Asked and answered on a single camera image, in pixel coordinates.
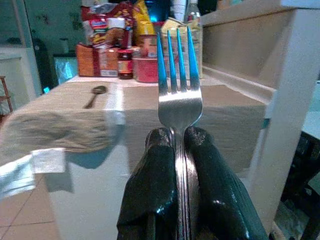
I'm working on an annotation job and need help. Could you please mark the brown wooden stool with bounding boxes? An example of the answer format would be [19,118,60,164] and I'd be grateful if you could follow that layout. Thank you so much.
[0,76,13,113]

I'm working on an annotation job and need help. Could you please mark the clear plastic bottle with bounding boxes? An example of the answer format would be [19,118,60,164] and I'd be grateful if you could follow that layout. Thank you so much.
[183,0,202,25]

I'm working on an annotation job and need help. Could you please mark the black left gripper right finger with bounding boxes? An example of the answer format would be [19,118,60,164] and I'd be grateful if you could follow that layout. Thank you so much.
[183,126,270,240]

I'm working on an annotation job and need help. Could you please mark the beige burlap table runner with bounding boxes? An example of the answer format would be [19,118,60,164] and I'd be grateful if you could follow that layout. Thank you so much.
[0,81,266,174]

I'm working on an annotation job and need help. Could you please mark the glass jar with red lid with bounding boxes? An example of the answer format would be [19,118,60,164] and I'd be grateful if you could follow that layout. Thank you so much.
[117,49,134,80]

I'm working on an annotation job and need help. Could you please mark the orange food box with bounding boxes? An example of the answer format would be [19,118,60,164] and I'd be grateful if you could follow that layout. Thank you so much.
[76,43,120,78]

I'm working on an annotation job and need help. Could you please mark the white shelf unit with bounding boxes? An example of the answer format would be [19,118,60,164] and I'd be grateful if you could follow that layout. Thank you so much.
[199,0,320,226]

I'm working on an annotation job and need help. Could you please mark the red snack bag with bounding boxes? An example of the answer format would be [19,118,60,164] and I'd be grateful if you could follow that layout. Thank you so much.
[81,2,135,50]

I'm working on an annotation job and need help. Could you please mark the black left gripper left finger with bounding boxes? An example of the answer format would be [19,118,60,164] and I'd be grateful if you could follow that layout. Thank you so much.
[116,127,179,240]

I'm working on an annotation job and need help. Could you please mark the red round container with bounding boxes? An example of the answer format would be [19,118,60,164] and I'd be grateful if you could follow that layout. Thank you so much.
[132,56,161,83]

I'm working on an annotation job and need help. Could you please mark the dark metal spoon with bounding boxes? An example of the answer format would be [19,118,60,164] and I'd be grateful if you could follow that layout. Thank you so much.
[83,85,108,110]

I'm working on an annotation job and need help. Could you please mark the beige food packet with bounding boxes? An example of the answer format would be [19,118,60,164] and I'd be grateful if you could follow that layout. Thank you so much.
[161,17,203,78]

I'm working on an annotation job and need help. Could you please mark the yellow snack bag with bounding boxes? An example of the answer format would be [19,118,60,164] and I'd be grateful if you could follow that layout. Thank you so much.
[132,0,157,46]

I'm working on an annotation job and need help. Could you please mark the silver metal fork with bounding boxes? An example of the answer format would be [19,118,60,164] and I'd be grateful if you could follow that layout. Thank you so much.
[156,26,203,240]

